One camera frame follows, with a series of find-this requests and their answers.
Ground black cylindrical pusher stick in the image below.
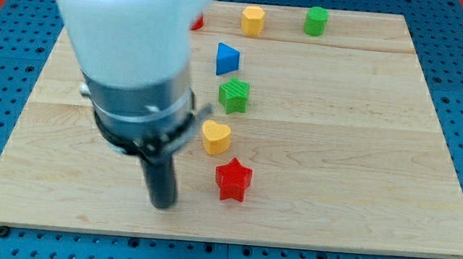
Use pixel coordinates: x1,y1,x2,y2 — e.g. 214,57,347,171
139,153,178,210

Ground silver metal end effector flange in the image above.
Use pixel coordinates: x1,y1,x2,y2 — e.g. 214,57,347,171
81,66,213,158

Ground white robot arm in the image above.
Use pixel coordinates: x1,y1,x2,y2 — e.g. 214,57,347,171
55,0,214,209

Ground yellow heart block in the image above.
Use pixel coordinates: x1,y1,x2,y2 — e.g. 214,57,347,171
201,120,232,155

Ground red star block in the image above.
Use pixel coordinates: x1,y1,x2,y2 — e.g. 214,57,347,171
215,157,253,202

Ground green star block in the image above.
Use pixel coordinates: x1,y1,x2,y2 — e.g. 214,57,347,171
218,78,251,114

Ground blue triangle block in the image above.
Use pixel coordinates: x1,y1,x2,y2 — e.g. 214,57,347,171
215,43,241,76

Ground yellow hexagon block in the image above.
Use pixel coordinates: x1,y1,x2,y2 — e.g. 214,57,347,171
240,5,266,36

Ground wooden board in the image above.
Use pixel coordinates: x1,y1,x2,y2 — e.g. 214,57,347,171
0,2,463,259

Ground green cylinder block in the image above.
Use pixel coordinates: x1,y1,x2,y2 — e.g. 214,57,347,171
303,6,329,37

